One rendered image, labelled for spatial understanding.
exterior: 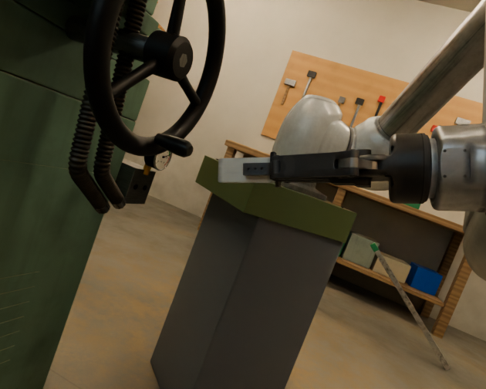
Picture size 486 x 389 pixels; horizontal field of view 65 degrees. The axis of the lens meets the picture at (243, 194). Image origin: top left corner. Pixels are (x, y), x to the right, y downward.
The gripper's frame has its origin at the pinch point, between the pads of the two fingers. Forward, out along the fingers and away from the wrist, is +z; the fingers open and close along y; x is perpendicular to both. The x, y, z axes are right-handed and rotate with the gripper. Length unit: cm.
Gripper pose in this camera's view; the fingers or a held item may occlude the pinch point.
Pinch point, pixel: (246, 170)
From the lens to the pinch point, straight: 46.8
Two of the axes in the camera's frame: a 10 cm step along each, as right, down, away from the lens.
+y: -3.2, -0.5, -9.5
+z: -9.5, -0.1, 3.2
